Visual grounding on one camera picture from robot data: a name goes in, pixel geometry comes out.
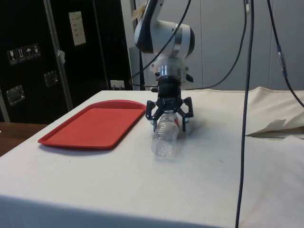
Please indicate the pale lockers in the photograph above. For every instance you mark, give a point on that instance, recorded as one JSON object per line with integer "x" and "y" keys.
{"x": 225, "y": 42}

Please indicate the black cabinet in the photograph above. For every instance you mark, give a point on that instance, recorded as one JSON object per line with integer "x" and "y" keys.
{"x": 47, "y": 59}

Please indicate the red tray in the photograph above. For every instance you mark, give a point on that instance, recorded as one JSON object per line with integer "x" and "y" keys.
{"x": 95, "y": 124}

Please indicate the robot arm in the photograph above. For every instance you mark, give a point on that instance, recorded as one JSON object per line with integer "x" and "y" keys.
{"x": 164, "y": 31}

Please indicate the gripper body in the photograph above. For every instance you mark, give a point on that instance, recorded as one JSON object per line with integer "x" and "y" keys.
{"x": 169, "y": 89}

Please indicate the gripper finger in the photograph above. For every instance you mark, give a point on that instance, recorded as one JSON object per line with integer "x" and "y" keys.
{"x": 151, "y": 111}
{"x": 187, "y": 109}

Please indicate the clear plastic bottle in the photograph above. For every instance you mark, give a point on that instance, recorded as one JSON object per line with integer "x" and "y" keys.
{"x": 165, "y": 136}

